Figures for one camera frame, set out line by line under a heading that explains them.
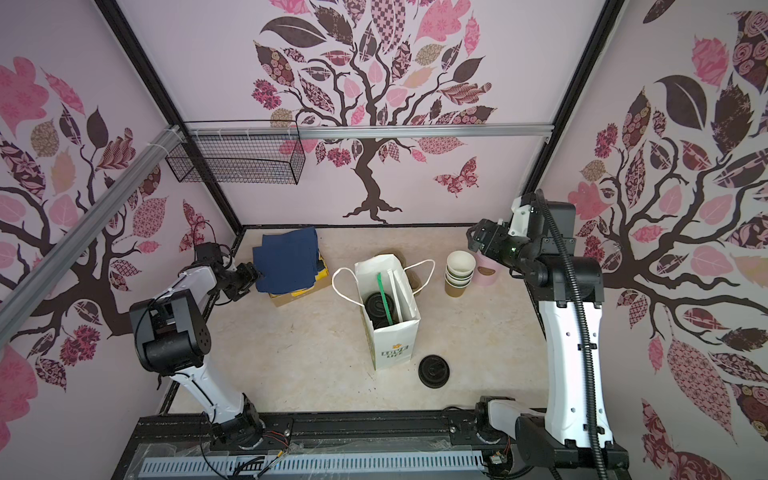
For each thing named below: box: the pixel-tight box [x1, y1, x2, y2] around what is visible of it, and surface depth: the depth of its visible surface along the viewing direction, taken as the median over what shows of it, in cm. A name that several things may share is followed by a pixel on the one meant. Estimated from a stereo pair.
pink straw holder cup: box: [472, 253, 500, 286], surface depth 97 cm
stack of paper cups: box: [444, 250, 477, 297], surface depth 92 cm
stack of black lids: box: [418, 354, 451, 389], surface depth 83 cm
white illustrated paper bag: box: [354, 254, 421, 371], surface depth 79 cm
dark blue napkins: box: [253, 226, 319, 294], surface depth 106 cm
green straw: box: [377, 272, 394, 325], surface depth 82 cm
